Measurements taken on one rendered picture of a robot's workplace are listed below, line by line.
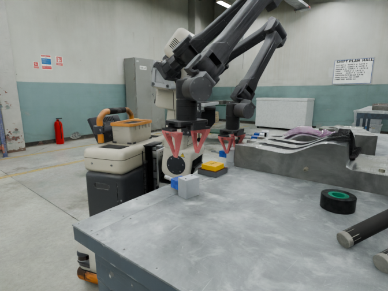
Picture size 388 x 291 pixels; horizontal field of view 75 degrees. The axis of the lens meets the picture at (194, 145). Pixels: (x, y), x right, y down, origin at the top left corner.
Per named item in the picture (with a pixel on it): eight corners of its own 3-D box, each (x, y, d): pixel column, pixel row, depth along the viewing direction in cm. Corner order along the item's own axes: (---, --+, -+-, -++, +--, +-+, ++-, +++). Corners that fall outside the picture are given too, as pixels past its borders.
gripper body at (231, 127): (244, 132, 109) (245, 115, 107) (232, 135, 101) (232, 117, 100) (231, 130, 113) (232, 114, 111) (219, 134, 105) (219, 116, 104)
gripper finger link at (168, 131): (197, 156, 69) (197, 122, 67) (176, 161, 64) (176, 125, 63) (182, 152, 74) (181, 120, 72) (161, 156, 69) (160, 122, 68)
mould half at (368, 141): (255, 152, 126) (256, 130, 123) (261, 142, 150) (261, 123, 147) (374, 160, 109) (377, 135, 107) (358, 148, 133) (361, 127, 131)
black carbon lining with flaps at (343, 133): (255, 148, 101) (256, 125, 99) (270, 142, 113) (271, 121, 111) (358, 163, 80) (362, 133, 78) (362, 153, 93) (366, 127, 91)
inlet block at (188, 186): (159, 186, 79) (158, 170, 78) (171, 182, 82) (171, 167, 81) (186, 199, 70) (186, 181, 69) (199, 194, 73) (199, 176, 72)
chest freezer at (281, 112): (312, 129, 763) (315, 97, 744) (304, 132, 705) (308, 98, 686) (264, 125, 858) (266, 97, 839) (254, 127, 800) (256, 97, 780)
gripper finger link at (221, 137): (239, 152, 108) (240, 130, 105) (231, 156, 102) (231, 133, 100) (226, 150, 112) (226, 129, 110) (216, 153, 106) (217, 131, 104)
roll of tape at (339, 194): (318, 210, 63) (319, 197, 63) (320, 198, 70) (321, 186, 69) (355, 217, 59) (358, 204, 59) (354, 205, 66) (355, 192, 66)
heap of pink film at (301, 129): (281, 140, 124) (282, 125, 122) (282, 134, 140) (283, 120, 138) (341, 144, 115) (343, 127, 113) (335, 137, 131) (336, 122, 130)
